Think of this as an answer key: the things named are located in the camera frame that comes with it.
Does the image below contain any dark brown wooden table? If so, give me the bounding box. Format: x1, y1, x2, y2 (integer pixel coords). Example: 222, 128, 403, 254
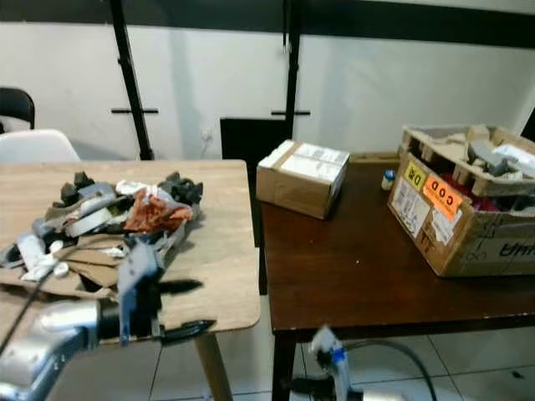
251, 155, 535, 401

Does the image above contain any large open cardboard box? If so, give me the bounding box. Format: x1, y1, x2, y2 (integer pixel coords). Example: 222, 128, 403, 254
387, 124, 535, 278

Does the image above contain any light wooden table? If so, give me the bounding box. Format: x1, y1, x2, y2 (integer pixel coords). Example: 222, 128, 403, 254
0, 159, 262, 401

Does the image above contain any flat cardboard piece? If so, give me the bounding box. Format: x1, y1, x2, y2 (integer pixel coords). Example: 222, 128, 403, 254
349, 150, 398, 164

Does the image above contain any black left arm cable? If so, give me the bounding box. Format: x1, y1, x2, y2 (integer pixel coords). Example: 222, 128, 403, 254
0, 251, 80, 352

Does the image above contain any black flat panel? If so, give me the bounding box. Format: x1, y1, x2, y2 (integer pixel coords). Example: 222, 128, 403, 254
220, 117, 293, 164

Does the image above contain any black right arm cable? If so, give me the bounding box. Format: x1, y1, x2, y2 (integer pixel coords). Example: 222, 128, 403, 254
347, 338, 440, 401

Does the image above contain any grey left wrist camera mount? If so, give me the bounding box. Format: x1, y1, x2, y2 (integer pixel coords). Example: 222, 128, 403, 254
117, 242, 166, 346

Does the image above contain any black upright stand pole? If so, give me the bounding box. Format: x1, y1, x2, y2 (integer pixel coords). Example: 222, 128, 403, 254
271, 0, 310, 119

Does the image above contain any grey curved plastic strip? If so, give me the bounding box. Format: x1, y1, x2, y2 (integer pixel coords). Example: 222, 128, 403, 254
63, 200, 126, 239

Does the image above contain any black leaning stand pole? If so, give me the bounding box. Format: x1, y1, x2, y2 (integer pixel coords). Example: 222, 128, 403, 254
109, 0, 160, 161

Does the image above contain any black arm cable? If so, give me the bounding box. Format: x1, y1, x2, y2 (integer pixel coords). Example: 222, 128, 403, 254
0, 251, 80, 352
347, 338, 440, 401

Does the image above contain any black plastic scrap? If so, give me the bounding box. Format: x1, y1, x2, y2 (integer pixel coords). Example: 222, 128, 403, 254
60, 171, 97, 206
163, 171, 203, 206

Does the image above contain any black chair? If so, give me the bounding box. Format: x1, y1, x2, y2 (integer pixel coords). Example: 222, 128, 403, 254
0, 87, 36, 131

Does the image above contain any small taped cardboard box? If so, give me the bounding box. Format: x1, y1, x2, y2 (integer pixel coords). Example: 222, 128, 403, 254
256, 140, 350, 221

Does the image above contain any crumpled white paper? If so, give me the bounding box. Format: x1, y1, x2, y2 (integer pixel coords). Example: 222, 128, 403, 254
17, 234, 72, 281

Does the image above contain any red crumpled material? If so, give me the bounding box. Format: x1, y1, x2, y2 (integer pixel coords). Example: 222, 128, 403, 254
441, 173, 507, 210

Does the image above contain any grey plastic part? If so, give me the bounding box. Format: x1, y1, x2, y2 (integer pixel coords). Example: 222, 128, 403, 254
466, 140, 511, 176

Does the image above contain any dark slanted board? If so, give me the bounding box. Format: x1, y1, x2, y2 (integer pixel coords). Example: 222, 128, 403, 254
520, 107, 535, 143

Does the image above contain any crumpled orange brown wrapper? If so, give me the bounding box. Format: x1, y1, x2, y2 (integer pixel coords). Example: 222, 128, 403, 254
124, 188, 191, 235

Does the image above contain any small white paper scrap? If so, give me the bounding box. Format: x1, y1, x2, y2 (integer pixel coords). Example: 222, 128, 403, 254
115, 180, 151, 197

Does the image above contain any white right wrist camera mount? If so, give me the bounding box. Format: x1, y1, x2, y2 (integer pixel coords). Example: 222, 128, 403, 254
309, 326, 352, 401

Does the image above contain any white plastic chair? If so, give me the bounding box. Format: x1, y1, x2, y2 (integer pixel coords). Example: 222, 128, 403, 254
0, 129, 82, 165

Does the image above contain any white plastic part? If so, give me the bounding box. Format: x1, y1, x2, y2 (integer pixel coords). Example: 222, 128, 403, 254
493, 144, 535, 179

